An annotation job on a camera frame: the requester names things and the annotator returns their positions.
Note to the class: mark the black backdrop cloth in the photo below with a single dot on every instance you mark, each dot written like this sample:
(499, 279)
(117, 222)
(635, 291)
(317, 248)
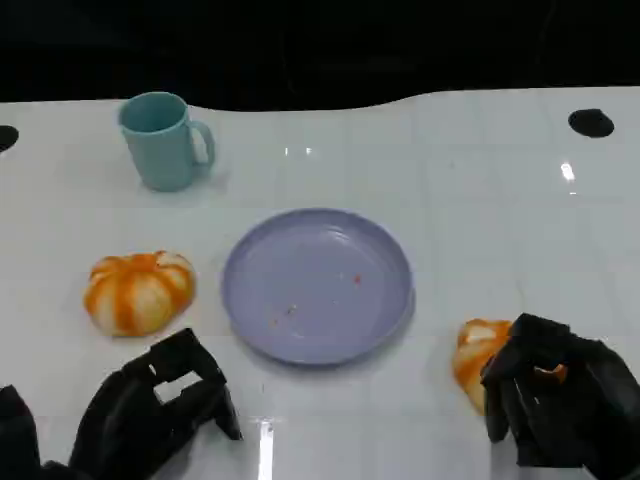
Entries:
(320, 50)

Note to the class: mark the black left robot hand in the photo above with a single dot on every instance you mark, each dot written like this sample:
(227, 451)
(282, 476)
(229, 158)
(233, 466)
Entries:
(130, 420)

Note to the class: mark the lilac plate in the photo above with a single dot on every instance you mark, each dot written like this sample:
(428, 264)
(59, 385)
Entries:
(315, 285)

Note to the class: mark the orange and white bread roll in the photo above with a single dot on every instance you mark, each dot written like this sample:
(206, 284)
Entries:
(135, 295)
(472, 360)

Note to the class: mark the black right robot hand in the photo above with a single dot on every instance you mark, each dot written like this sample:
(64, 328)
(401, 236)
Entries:
(590, 425)

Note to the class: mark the pale green mug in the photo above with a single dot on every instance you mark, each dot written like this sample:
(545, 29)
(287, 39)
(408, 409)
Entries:
(160, 150)

